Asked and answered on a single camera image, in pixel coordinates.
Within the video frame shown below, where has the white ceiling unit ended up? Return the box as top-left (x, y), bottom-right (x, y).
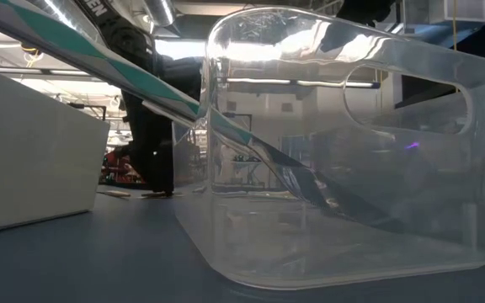
top-left (429, 0), bottom-right (485, 24)

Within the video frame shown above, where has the white plastic bin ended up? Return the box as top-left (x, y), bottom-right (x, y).
top-left (0, 61), bottom-right (111, 237)

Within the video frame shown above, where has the horizontal ceiling pipe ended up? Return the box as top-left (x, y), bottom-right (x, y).
top-left (0, 66), bottom-right (382, 89)

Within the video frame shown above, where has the black ceiling camera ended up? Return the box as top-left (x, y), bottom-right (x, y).
top-left (19, 40), bottom-right (45, 58)

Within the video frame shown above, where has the yellow hanging cord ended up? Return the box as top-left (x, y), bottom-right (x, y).
top-left (451, 0), bottom-right (460, 94)

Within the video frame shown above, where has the pale yellow handled knife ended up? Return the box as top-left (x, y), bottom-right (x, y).
top-left (215, 190), bottom-right (301, 201)
top-left (137, 191), bottom-right (186, 199)

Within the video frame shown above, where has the silver ceiling air duct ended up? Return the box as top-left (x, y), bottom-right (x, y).
top-left (27, 0), bottom-right (115, 47)
top-left (143, 0), bottom-right (177, 27)

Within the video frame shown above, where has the red storage cabinet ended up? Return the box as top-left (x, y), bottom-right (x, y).
top-left (101, 149), bottom-right (142, 185)

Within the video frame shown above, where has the clear plastic bin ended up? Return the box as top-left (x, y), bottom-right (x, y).
top-left (173, 5), bottom-right (485, 291)

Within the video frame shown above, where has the blue-grey table mat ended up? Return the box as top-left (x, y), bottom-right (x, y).
top-left (0, 184), bottom-right (485, 303)

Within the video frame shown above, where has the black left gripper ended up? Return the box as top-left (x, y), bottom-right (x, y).
top-left (119, 37), bottom-right (204, 198)

